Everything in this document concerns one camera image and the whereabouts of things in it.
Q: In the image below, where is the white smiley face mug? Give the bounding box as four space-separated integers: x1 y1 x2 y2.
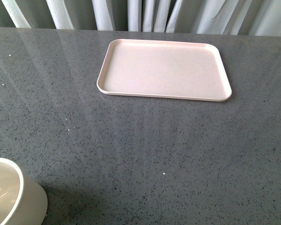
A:
0 158 48 225

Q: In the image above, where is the white pleated curtain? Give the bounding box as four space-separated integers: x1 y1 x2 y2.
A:
0 0 281 37

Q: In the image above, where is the pale pink rectangular tray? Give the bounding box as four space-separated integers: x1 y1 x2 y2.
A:
96 39 232 102

